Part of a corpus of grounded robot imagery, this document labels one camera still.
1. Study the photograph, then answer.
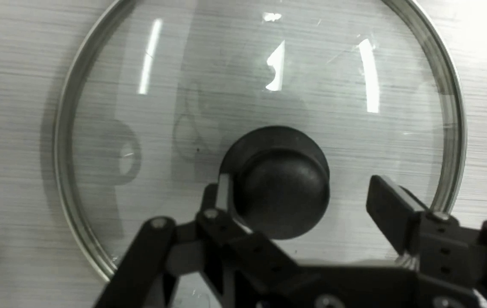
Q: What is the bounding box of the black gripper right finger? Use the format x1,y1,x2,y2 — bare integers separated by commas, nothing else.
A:
365,174,487,308

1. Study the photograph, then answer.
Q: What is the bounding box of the glass lid with black knob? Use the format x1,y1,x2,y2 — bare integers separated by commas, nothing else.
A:
52,0,468,285

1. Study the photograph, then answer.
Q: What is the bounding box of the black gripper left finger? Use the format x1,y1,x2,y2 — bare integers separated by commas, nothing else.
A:
94,174,299,308

